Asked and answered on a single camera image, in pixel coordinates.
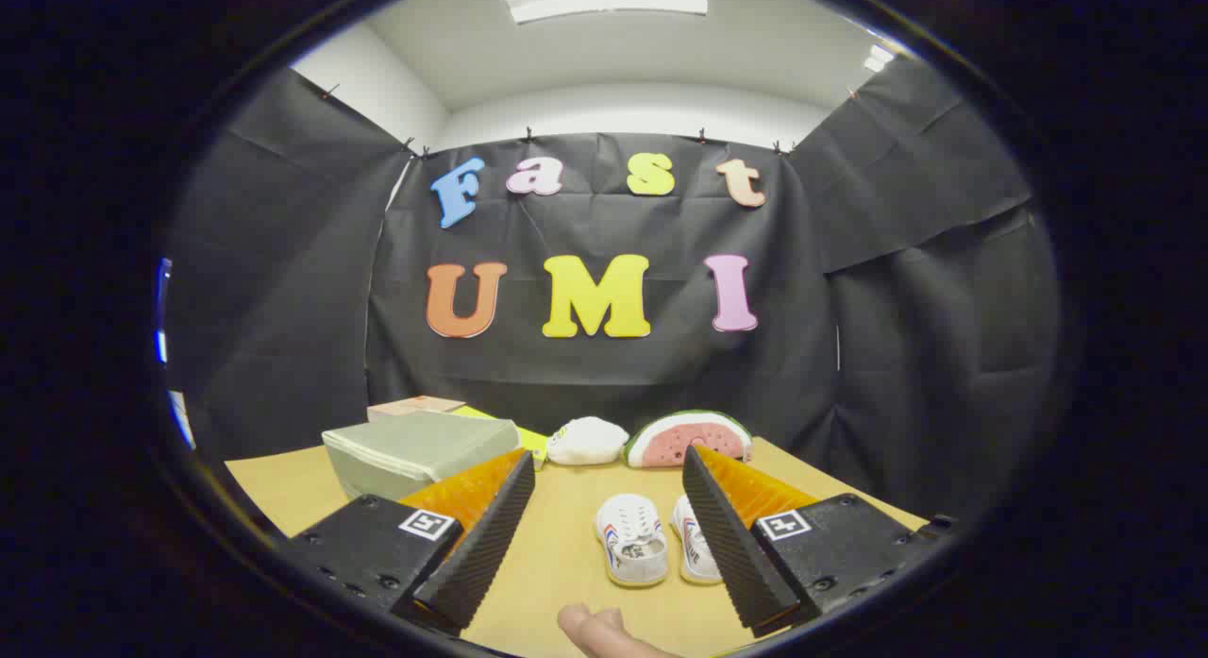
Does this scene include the beige fabric storage box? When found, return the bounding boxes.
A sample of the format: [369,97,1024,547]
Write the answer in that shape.
[322,411,522,501]

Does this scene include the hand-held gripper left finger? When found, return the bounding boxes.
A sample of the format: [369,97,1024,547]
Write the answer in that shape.
[283,447,537,635]

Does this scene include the black backdrop cloth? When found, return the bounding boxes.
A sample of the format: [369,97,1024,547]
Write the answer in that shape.
[165,59,1063,527]

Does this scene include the white plush toy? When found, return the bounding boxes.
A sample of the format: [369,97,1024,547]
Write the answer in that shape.
[546,416,629,466]

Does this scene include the yellow book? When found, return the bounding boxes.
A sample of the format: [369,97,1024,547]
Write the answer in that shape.
[451,405,550,470]

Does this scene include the white striped canvas shoe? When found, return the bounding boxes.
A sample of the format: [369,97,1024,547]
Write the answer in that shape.
[671,494,724,584]
[595,494,669,586]

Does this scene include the watermelon slice plush toy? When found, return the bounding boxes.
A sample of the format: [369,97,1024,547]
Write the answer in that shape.
[624,410,753,469]

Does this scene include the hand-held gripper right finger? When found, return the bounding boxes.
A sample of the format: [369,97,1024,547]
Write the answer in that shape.
[681,444,959,638]

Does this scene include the tan cardboard booklet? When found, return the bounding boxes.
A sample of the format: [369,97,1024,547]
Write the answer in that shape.
[367,396,467,423]

